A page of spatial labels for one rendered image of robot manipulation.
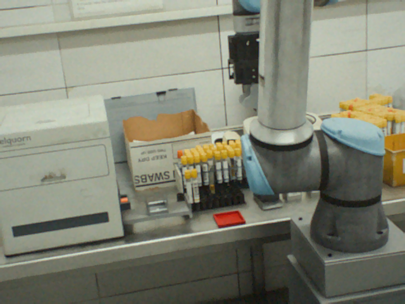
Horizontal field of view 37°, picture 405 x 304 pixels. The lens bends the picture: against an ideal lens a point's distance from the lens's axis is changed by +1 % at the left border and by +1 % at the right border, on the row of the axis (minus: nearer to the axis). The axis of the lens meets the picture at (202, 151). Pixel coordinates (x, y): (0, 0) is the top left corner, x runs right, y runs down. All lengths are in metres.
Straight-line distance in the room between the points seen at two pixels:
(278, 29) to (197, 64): 1.06
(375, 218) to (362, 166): 0.11
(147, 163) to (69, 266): 0.42
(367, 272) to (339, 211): 0.12
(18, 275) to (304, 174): 0.71
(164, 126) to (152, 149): 0.29
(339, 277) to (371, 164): 0.22
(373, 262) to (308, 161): 0.23
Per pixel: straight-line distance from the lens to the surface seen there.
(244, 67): 1.44
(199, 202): 1.56
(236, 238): 1.48
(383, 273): 1.21
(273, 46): 1.00
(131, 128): 1.97
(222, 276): 2.31
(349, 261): 1.17
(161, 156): 1.72
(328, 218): 1.18
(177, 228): 1.49
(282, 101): 1.03
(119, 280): 2.25
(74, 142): 1.39
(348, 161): 1.12
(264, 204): 1.54
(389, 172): 1.68
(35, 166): 1.40
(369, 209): 1.17
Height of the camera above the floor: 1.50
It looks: 18 degrees down
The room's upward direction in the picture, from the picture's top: 5 degrees counter-clockwise
